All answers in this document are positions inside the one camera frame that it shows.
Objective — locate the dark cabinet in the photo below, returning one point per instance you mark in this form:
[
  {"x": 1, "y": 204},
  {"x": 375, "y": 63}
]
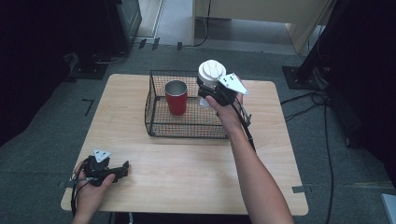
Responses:
[{"x": 124, "y": 21}]

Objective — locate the grey tape strip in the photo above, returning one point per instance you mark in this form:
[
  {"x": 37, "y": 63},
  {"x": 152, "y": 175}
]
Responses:
[{"x": 300, "y": 189}]

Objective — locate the person's left hand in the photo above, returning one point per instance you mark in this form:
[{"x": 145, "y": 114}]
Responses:
[{"x": 90, "y": 196}]

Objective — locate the red cup with steel interior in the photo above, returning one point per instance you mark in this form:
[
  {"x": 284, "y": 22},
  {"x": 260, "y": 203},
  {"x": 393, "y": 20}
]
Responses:
[{"x": 176, "y": 101}]

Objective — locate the black curtain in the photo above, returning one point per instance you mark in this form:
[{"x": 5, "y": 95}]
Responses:
[
  {"x": 364, "y": 77},
  {"x": 37, "y": 62}
]

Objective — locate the black floor stand foot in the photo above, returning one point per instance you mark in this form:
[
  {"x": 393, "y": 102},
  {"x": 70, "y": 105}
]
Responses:
[{"x": 90, "y": 67}]

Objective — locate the black stand base plate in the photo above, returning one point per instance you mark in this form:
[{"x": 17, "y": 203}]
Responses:
[{"x": 300, "y": 77}]

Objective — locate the person's right hand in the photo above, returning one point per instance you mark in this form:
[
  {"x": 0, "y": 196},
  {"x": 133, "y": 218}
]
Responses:
[{"x": 229, "y": 116}]

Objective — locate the black tape corner mark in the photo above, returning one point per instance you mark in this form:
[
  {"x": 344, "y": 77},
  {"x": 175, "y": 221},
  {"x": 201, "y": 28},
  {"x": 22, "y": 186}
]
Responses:
[{"x": 89, "y": 104}]

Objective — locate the clear bottle with white lid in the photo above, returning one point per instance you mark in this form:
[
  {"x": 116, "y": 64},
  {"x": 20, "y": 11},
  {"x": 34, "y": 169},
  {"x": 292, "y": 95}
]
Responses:
[{"x": 211, "y": 72}]

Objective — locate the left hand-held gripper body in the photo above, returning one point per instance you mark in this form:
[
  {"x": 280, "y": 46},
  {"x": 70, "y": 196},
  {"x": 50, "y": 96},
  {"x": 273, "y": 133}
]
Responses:
[{"x": 99, "y": 166}]

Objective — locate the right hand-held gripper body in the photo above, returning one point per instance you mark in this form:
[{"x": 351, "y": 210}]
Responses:
[{"x": 229, "y": 87}]

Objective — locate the light wooden furniture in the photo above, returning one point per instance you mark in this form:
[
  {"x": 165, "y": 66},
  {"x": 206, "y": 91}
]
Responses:
[{"x": 261, "y": 12}]

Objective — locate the white flat object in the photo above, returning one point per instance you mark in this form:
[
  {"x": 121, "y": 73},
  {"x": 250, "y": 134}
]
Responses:
[{"x": 389, "y": 208}]

